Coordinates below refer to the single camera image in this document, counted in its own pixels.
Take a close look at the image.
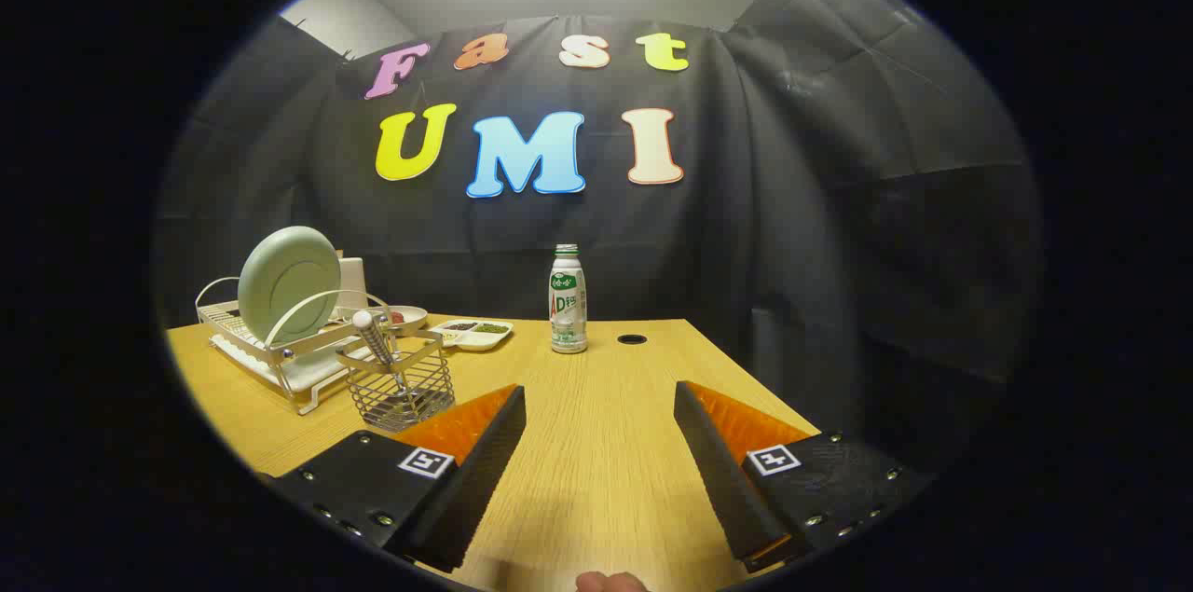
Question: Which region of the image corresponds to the pale green plate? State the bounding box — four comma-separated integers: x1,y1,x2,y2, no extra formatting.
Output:
238,226,342,346

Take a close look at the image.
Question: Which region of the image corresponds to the white wire dish rack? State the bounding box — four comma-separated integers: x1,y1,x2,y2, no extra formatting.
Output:
194,275,444,416

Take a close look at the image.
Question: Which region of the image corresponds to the white ribbed drip tray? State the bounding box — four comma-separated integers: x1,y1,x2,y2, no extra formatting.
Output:
210,331,374,395

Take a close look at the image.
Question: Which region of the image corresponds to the metal spoon with white knob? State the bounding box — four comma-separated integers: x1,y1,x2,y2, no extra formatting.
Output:
350,310,416,406

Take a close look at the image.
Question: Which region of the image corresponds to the white toaster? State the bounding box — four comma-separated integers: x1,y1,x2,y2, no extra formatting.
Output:
336,256,367,311

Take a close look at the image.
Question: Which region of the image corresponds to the white divided tray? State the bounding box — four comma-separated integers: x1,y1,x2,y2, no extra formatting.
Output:
431,319,515,352

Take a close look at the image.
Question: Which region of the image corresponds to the white drink bottle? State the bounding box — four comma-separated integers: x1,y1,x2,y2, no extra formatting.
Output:
548,244,589,355

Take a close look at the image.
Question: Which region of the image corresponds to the black backdrop cloth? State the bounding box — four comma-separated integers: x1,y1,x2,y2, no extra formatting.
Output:
154,0,1045,481

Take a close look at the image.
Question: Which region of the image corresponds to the metal wire basket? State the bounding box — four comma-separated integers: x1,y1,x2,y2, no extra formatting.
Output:
336,331,458,433

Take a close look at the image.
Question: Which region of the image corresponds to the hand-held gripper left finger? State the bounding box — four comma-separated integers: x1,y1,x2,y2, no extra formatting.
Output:
270,384,528,574

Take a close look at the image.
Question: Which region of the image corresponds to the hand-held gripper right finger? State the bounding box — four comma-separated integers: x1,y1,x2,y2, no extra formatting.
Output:
673,380,933,574

